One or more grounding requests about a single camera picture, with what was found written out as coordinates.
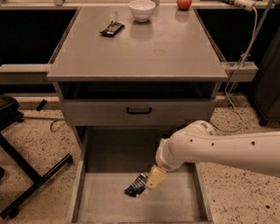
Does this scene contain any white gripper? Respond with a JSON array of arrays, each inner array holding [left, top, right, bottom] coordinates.
[[146, 138, 183, 190]]

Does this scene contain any blue rxbar blueberry bar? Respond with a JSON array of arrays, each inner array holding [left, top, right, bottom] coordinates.
[[124, 173, 148, 197]]

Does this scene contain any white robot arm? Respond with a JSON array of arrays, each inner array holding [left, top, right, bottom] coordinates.
[[146, 120, 280, 189]]

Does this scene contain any open grey middle drawer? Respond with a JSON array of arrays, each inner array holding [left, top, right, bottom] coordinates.
[[67, 127, 214, 224]]

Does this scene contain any closed grey top drawer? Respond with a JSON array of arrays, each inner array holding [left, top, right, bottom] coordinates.
[[60, 99, 215, 127]]

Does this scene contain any grey drawer cabinet counter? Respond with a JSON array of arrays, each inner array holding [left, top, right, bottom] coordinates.
[[48, 6, 227, 147]]

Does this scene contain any dark snack bar wrapper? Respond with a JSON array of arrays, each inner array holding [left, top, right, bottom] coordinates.
[[100, 21, 125, 37]]

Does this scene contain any black office chair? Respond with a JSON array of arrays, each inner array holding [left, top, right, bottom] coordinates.
[[0, 53, 74, 220]]

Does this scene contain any white ceramic bowl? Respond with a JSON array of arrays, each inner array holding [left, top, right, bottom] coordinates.
[[129, 0, 156, 22]]

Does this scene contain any red apple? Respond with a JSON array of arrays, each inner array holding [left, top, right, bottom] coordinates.
[[176, 0, 192, 10]]

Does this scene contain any black drawer handle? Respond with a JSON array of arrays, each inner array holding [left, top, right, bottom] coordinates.
[[126, 106, 152, 115]]

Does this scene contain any white cable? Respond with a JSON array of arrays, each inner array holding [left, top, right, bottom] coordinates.
[[208, 7, 280, 133]]

